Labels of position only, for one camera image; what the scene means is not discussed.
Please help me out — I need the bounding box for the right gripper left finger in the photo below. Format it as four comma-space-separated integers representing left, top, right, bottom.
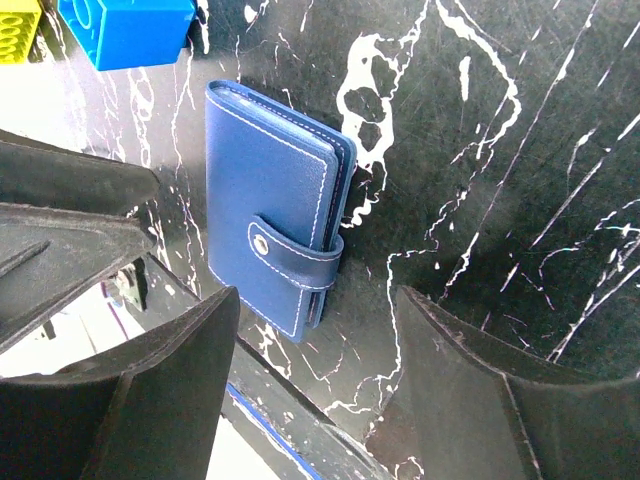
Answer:
1, 287, 240, 479

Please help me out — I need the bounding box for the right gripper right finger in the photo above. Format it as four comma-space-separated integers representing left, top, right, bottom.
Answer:
366, 286, 639, 479

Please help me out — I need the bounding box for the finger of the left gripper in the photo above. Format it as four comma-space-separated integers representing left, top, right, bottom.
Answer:
1, 203, 154, 351
1, 131, 159, 215

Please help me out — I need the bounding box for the blue leather card holder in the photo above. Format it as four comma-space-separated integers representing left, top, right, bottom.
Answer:
205, 80, 356, 342

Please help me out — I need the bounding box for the yellow green toy house block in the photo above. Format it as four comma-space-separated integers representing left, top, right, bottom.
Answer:
0, 0, 42, 65

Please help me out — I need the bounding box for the small blue toy brick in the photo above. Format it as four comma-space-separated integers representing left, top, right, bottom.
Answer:
57, 0, 196, 71

